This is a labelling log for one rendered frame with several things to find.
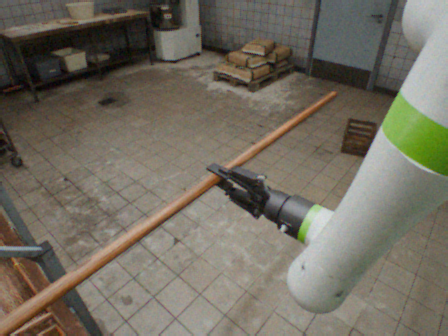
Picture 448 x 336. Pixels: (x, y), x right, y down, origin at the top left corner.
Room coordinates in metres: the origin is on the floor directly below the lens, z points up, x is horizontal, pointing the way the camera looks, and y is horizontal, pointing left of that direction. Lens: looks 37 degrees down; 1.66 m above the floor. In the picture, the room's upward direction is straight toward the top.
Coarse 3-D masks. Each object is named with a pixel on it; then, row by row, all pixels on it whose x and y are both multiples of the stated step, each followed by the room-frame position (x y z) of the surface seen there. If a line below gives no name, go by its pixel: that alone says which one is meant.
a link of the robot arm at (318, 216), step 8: (312, 208) 0.45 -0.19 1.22; (320, 208) 0.45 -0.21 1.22; (312, 216) 0.43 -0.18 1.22; (320, 216) 0.42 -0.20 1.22; (328, 216) 0.42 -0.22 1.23; (304, 224) 0.42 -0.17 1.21; (312, 224) 0.41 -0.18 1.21; (320, 224) 0.41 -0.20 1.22; (304, 232) 0.41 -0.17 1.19; (312, 232) 0.40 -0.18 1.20; (304, 240) 0.40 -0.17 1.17; (312, 240) 0.39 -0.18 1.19
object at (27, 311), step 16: (304, 112) 1.00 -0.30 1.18; (288, 128) 0.88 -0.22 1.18; (256, 144) 0.76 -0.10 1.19; (240, 160) 0.68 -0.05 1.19; (192, 192) 0.53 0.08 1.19; (176, 208) 0.48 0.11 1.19; (144, 224) 0.43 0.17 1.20; (160, 224) 0.44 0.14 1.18; (128, 240) 0.38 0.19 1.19; (96, 256) 0.34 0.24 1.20; (112, 256) 0.35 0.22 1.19; (80, 272) 0.30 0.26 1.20; (48, 288) 0.27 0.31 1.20; (64, 288) 0.27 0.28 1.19; (32, 304) 0.24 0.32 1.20; (48, 304) 0.25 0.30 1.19; (0, 320) 0.21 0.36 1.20; (16, 320) 0.21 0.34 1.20
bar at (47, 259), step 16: (0, 192) 0.85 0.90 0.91; (16, 208) 0.86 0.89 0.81; (16, 224) 0.84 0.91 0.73; (32, 240) 0.86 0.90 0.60; (0, 256) 0.47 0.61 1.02; (16, 256) 0.49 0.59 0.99; (32, 256) 0.51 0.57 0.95; (48, 256) 0.53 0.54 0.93; (48, 272) 0.84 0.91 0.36; (64, 272) 0.55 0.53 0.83; (80, 304) 0.54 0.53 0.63
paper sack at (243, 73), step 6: (258, 66) 4.38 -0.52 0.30; (264, 66) 4.40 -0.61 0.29; (270, 66) 4.47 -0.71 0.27; (234, 72) 4.32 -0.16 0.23; (240, 72) 4.25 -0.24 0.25; (246, 72) 4.19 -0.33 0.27; (252, 72) 4.17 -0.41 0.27; (258, 72) 4.25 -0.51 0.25; (264, 72) 4.37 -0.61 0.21; (270, 72) 4.47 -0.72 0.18; (240, 78) 4.20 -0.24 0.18; (246, 78) 4.14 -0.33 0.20; (252, 78) 4.15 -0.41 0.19
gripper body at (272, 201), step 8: (256, 192) 0.53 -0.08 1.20; (264, 192) 0.51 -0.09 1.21; (272, 192) 0.51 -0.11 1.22; (280, 192) 0.51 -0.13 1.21; (256, 200) 0.52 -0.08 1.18; (264, 200) 0.51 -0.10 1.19; (272, 200) 0.49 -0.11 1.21; (280, 200) 0.48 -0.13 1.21; (256, 208) 0.52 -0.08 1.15; (264, 208) 0.48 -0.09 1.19; (272, 208) 0.47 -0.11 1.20; (280, 208) 0.47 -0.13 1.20; (264, 216) 0.48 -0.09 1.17; (272, 216) 0.46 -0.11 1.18
